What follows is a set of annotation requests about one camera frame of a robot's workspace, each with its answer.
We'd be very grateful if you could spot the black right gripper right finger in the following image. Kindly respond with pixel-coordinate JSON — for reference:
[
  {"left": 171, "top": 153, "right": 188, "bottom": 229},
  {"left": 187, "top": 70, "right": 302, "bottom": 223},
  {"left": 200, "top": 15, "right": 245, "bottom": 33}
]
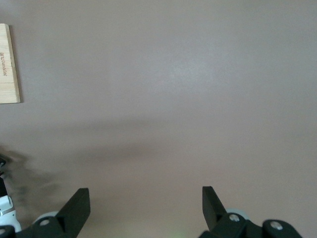
[{"left": 202, "top": 185, "right": 305, "bottom": 238}]

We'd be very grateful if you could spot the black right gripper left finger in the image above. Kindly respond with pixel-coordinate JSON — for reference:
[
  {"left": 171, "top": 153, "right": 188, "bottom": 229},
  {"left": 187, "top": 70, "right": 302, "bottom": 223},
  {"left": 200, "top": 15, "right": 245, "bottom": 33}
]
[{"left": 0, "top": 187, "right": 91, "bottom": 238}]

